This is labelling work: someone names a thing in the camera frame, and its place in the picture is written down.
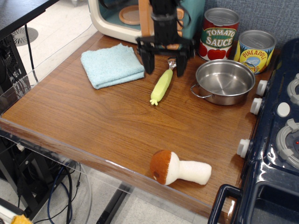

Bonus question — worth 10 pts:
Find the toy microwave teal cream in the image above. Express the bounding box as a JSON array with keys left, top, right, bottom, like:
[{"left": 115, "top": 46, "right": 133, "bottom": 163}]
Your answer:
[{"left": 88, "top": 0, "right": 205, "bottom": 43}]

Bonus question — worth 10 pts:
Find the dark blue toy stove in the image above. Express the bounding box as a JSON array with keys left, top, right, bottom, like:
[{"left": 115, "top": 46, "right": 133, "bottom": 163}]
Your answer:
[{"left": 208, "top": 39, "right": 299, "bottom": 224}]

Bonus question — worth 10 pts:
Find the black cable under table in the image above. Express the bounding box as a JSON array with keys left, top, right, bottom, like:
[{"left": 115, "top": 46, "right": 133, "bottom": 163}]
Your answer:
[{"left": 34, "top": 163, "right": 82, "bottom": 224}]

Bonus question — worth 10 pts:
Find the yellow object bottom left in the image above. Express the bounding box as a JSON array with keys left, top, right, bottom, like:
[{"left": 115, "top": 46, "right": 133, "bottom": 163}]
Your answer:
[{"left": 11, "top": 215, "right": 32, "bottom": 224}]

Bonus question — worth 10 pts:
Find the white stove knob upper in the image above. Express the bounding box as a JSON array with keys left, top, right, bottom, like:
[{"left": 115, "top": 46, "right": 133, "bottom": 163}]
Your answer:
[{"left": 256, "top": 80, "right": 268, "bottom": 97}]

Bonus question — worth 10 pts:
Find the blue cable under table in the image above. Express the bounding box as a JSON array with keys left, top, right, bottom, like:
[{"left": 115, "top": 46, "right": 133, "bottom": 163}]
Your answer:
[{"left": 47, "top": 167, "right": 73, "bottom": 224}]

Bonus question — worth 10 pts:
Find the green handled metal spoon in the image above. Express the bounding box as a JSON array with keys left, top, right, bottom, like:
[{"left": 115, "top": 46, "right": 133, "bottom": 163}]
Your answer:
[{"left": 150, "top": 57, "right": 177, "bottom": 105}]

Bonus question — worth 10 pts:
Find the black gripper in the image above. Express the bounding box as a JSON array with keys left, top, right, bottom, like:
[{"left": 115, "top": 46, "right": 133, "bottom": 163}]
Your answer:
[{"left": 136, "top": 14, "right": 194, "bottom": 77}]

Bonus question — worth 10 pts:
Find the tomato sauce can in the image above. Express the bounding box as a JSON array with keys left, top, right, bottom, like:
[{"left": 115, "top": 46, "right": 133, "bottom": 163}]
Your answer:
[{"left": 199, "top": 7, "right": 240, "bottom": 61}]

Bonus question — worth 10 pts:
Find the white stove knob middle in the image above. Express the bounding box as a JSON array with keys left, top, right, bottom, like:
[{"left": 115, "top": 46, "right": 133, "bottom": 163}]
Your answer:
[{"left": 250, "top": 98, "right": 262, "bottom": 115}]

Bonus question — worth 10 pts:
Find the light blue folded cloth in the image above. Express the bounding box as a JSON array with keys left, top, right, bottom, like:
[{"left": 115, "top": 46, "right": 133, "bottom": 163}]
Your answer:
[{"left": 80, "top": 43, "right": 145, "bottom": 90}]

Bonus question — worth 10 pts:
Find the plush brown white mushroom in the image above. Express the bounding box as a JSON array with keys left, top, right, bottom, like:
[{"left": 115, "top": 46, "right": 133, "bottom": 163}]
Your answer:
[{"left": 149, "top": 150, "right": 212, "bottom": 185}]

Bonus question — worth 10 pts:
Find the small steel pot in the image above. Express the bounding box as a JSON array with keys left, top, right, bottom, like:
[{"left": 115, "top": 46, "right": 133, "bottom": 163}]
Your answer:
[{"left": 191, "top": 59, "right": 256, "bottom": 105}]

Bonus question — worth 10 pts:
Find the white stove knob lower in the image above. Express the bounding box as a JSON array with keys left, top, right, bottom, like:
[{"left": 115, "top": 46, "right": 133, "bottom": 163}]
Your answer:
[{"left": 237, "top": 139, "right": 250, "bottom": 158}]

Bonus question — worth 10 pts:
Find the clear acrylic table guard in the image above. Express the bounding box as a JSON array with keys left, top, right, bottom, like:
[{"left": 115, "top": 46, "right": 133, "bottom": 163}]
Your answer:
[{"left": 0, "top": 14, "right": 211, "bottom": 220}]

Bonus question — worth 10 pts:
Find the pineapple slices can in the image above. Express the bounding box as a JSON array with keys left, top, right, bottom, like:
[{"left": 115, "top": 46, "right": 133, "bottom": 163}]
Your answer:
[{"left": 234, "top": 30, "right": 277, "bottom": 74}]

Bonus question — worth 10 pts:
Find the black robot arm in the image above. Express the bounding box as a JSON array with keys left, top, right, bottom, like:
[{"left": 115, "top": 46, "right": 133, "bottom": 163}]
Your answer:
[{"left": 88, "top": 0, "right": 201, "bottom": 77}]

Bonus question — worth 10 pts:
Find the white stove knob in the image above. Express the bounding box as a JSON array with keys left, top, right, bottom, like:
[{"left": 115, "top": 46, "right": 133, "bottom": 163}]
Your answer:
[
  {"left": 237, "top": 139, "right": 250, "bottom": 158},
  {"left": 250, "top": 98, "right": 262, "bottom": 115},
  {"left": 256, "top": 80, "right": 268, "bottom": 97}
]

